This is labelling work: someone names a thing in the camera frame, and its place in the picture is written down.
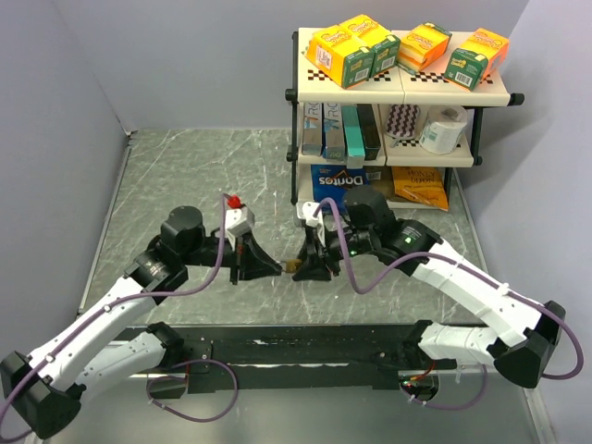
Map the toilet paper roll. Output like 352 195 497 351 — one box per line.
419 105 468 155

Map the yellow sponge box left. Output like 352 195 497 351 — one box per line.
305 25 375 89

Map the yellow sponge box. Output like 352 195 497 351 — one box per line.
305 25 375 89
340 14 401 77

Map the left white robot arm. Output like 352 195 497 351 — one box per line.
1 201 281 439

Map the brown snack bag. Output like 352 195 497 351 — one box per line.
364 166 395 199

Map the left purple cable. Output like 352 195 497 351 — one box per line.
0 193 241 444

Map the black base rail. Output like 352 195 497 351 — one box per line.
127 323 463 395

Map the teal box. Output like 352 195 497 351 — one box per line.
341 105 365 169

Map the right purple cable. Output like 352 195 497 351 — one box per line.
314 197 585 410

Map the black green box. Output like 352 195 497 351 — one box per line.
357 104 381 161

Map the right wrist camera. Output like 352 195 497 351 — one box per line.
296 201 325 228

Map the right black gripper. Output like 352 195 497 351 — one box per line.
291 222 377 283

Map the purple zigzag sponge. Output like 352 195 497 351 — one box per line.
386 105 421 140

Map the purple cable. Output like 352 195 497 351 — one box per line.
314 197 585 410
0 193 241 444

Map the orange sponge pack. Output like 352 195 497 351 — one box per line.
397 22 452 74

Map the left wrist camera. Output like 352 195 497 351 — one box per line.
225 194 254 238

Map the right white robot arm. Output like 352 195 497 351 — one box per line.
293 185 565 389

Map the small brass padlock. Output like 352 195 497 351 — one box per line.
279 259 302 274

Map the orange green sponge box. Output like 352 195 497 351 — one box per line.
444 28 510 91

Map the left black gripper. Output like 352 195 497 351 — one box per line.
180 227 280 283

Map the beige three tier shelf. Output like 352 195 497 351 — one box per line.
285 28 524 204

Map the blue Doritos bag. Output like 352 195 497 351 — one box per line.
310 165 369 214

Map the yellow honey dijon bag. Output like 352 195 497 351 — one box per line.
391 166 449 211

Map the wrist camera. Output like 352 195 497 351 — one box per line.
296 201 325 228
225 194 254 238

